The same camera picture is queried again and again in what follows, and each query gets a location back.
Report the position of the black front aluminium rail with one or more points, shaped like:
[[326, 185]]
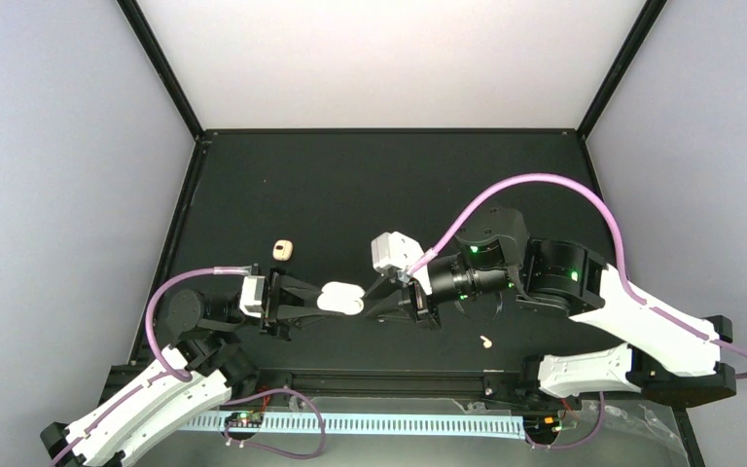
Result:
[[497, 390]]

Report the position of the white earbuds charging case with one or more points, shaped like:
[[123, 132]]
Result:
[[340, 297]]

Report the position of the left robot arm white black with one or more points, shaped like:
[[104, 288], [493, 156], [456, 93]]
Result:
[[202, 369]]

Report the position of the light blue slotted cable duct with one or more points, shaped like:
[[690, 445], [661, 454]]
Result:
[[384, 424]]

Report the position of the circuit board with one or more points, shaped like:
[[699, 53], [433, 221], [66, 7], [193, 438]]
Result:
[[244, 420], [548, 424]]

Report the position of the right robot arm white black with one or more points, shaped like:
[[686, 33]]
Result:
[[664, 355]]

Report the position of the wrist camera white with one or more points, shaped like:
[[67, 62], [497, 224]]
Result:
[[394, 253], [253, 296]]

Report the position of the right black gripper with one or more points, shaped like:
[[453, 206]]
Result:
[[421, 307]]

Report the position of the right circuit board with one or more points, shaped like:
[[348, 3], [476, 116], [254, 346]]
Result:
[[548, 424]]

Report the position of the beige small earbuds case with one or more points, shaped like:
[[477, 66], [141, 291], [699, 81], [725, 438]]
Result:
[[282, 250]]

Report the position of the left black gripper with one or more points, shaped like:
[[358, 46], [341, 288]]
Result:
[[278, 305]]

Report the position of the left circuit board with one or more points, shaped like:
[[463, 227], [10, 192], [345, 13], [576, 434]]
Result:
[[244, 420]]

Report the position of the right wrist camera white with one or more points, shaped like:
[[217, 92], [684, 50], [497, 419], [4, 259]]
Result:
[[394, 253]]

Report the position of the clear plastic sheet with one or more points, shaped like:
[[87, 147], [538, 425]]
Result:
[[633, 433]]

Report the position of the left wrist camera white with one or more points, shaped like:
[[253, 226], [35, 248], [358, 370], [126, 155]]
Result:
[[253, 296]]

